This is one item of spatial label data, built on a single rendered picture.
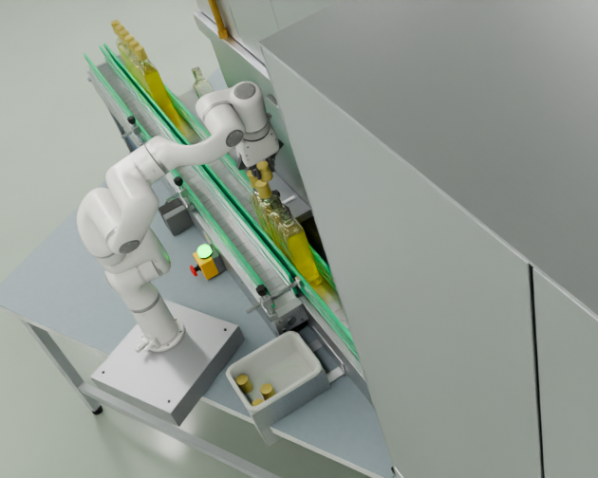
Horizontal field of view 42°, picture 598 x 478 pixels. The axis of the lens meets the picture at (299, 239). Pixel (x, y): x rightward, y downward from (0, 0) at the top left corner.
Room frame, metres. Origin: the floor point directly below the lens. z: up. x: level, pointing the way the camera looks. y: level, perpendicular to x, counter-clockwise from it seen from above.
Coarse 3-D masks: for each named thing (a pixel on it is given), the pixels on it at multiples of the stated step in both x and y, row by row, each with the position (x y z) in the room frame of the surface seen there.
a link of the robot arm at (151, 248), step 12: (144, 240) 1.55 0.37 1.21; (156, 240) 1.56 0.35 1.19; (132, 252) 1.53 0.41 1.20; (144, 252) 1.53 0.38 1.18; (156, 252) 1.54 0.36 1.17; (108, 264) 1.51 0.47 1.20; (120, 264) 1.52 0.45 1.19; (132, 264) 1.53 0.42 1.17; (156, 264) 1.57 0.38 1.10; (168, 264) 1.59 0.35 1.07
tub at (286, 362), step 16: (288, 336) 1.42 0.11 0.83; (256, 352) 1.39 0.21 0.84; (272, 352) 1.40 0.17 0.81; (288, 352) 1.41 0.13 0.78; (304, 352) 1.36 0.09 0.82; (240, 368) 1.37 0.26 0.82; (256, 368) 1.38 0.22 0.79; (272, 368) 1.38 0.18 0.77; (288, 368) 1.36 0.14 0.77; (304, 368) 1.34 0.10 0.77; (320, 368) 1.27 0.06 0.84; (256, 384) 1.35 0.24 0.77; (272, 384) 1.33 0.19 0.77; (288, 384) 1.31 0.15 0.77; (272, 400) 1.23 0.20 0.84
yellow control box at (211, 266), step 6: (210, 246) 1.89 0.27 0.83; (216, 252) 1.85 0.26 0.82; (198, 258) 1.85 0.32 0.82; (210, 258) 1.83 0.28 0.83; (216, 258) 1.83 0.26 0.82; (198, 264) 1.83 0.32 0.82; (204, 264) 1.82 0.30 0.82; (210, 264) 1.82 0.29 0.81; (216, 264) 1.83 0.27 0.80; (222, 264) 1.83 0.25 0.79; (204, 270) 1.81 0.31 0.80; (210, 270) 1.82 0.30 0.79; (216, 270) 1.82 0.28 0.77; (222, 270) 1.83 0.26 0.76; (210, 276) 1.82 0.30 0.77
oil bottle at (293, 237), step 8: (280, 224) 1.57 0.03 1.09; (296, 224) 1.55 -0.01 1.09; (280, 232) 1.56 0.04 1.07; (288, 232) 1.54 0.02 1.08; (296, 232) 1.54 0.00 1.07; (304, 232) 1.55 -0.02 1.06; (288, 240) 1.53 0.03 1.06; (296, 240) 1.54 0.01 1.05; (304, 240) 1.54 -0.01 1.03; (288, 248) 1.55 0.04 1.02; (296, 248) 1.54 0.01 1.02; (304, 248) 1.54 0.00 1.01; (288, 256) 1.57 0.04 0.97; (296, 256) 1.53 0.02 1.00; (304, 256) 1.54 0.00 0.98; (312, 256) 1.55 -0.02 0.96; (296, 264) 1.53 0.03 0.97; (304, 264) 1.54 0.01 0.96; (312, 264) 1.54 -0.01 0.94; (304, 272) 1.54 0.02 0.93; (312, 272) 1.54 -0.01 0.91
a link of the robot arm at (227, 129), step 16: (208, 112) 1.53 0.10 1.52; (224, 112) 1.51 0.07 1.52; (208, 128) 1.51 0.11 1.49; (224, 128) 1.47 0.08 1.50; (240, 128) 1.47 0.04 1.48; (160, 144) 1.50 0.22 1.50; (176, 144) 1.48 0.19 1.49; (208, 144) 1.45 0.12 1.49; (224, 144) 1.46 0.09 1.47; (160, 160) 1.47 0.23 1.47; (176, 160) 1.47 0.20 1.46; (192, 160) 1.46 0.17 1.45; (208, 160) 1.46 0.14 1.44
